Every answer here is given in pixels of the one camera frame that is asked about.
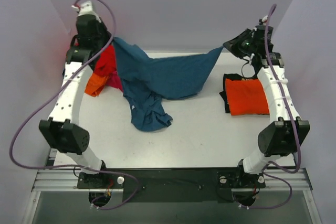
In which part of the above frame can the teal blue t shirt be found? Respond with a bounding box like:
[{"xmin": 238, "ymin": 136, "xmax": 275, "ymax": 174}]
[{"xmin": 113, "ymin": 37, "xmax": 223, "ymax": 132}]

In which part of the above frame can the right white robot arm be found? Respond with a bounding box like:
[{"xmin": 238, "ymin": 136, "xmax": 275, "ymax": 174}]
[{"xmin": 223, "ymin": 24, "xmax": 310, "ymax": 187}]

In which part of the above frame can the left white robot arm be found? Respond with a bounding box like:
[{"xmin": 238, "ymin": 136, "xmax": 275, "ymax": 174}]
[{"xmin": 39, "ymin": 14, "xmax": 111, "ymax": 188}]

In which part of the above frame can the red t shirt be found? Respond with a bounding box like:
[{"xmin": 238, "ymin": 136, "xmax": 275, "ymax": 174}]
[{"xmin": 89, "ymin": 44, "xmax": 117, "ymax": 79}]

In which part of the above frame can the folded black t shirt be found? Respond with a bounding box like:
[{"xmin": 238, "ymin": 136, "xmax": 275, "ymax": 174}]
[{"xmin": 219, "ymin": 73, "xmax": 271, "ymax": 116}]

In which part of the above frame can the orange crumpled t shirt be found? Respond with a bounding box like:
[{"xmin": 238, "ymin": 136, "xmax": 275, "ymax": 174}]
[{"xmin": 85, "ymin": 73, "xmax": 109, "ymax": 97}]

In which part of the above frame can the pink t shirt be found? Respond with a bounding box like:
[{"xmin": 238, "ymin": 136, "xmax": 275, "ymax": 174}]
[{"xmin": 106, "ymin": 71, "xmax": 123, "ymax": 92}]

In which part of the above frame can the folded orange t shirt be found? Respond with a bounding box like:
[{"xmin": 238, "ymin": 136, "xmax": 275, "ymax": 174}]
[{"xmin": 225, "ymin": 79, "xmax": 271, "ymax": 116}]

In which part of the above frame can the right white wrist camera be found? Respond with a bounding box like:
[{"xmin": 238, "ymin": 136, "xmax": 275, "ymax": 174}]
[{"xmin": 259, "ymin": 15, "xmax": 268, "ymax": 26}]

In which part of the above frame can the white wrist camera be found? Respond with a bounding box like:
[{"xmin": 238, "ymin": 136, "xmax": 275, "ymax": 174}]
[
  {"xmin": 259, "ymin": 15, "xmax": 268, "ymax": 26},
  {"xmin": 71, "ymin": 1, "xmax": 98, "ymax": 16}
]

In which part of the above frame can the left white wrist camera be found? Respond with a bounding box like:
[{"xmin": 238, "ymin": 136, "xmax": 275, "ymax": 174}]
[{"xmin": 71, "ymin": 1, "xmax": 98, "ymax": 16}]

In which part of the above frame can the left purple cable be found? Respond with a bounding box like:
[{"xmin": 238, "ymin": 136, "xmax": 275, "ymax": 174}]
[{"xmin": 9, "ymin": 0, "xmax": 140, "ymax": 211}]

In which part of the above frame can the purple cable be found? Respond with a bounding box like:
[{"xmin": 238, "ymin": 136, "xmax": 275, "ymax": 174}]
[
  {"xmin": 237, "ymin": 3, "xmax": 302, "ymax": 210},
  {"xmin": 9, "ymin": 0, "xmax": 140, "ymax": 211}
]

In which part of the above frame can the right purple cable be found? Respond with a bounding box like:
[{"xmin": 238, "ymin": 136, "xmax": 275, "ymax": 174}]
[{"xmin": 237, "ymin": 3, "xmax": 302, "ymax": 210}]

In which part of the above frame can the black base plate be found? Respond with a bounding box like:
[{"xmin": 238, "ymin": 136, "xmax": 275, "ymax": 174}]
[{"xmin": 77, "ymin": 167, "xmax": 266, "ymax": 206}]

